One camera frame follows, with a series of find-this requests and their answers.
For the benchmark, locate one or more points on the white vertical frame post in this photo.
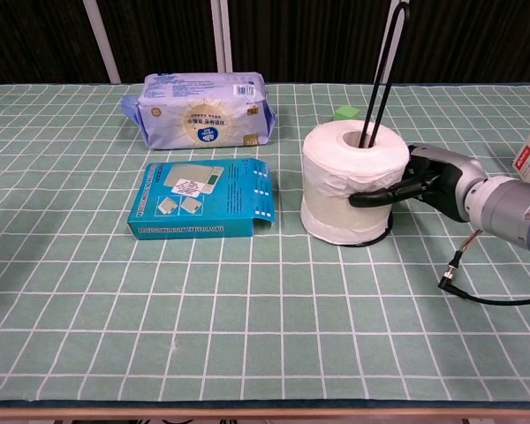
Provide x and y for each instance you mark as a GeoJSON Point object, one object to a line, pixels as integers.
{"type": "Point", "coordinates": [100, 40]}
{"type": "Point", "coordinates": [223, 35]}
{"type": "Point", "coordinates": [388, 40]}

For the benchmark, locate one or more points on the white toilet paper roll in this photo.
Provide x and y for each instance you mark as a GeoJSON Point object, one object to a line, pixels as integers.
{"type": "Point", "coordinates": [349, 181]}

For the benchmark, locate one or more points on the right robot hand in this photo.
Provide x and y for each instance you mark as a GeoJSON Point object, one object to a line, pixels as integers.
{"type": "Point", "coordinates": [441, 176]}

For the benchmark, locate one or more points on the black wire roll holder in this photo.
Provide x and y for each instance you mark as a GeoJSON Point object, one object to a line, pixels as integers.
{"type": "Point", "coordinates": [382, 84]}

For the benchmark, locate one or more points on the green cube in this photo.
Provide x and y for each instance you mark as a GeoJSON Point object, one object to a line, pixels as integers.
{"type": "Point", "coordinates": [345, 113]}

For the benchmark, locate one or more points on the green grid tablecloth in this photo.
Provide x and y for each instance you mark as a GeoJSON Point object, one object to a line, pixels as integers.
{"type": "Point", "coordinates": [247, 309]}

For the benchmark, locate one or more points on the purple tissue pack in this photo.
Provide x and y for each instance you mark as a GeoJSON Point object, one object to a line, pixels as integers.
{"type": "Point", "coordinates": [199, 117]}

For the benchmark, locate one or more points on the blue kitchen scale box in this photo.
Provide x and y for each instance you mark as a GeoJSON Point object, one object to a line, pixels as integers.
{"type": "Point", "coordinates": [203, 199]}

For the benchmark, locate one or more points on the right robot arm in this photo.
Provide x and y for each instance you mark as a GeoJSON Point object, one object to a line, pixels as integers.
{"type": "Point", "coordinates": [508, 209]}

